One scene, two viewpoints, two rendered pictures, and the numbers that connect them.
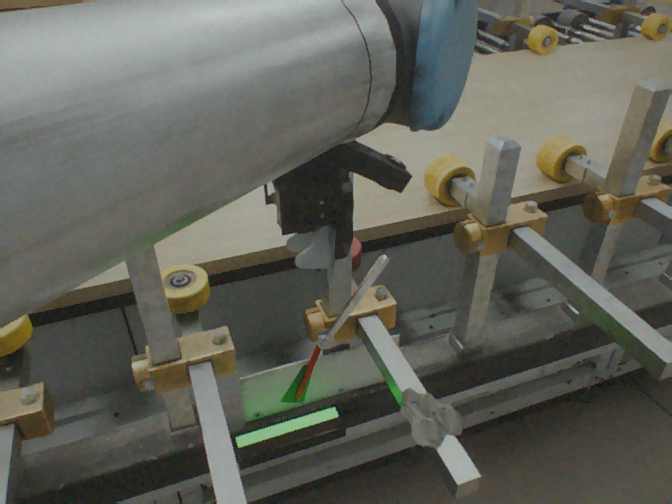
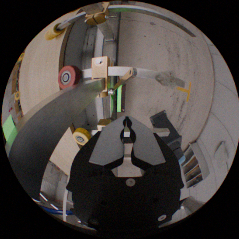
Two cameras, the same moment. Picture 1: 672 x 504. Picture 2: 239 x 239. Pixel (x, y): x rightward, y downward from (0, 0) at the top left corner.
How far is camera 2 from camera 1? 0.64 m
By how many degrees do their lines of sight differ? 70
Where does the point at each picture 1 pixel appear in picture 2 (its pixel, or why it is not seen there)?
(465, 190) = (66, 22)
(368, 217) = (54, 61)
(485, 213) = (97, 9)
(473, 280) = (106, 26)
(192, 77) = not seen: outside the picture
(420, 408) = (165, 79)
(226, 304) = not seen: hidden behind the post
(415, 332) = (90, 49)
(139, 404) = (93, 122)
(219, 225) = not seen: hidden behind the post
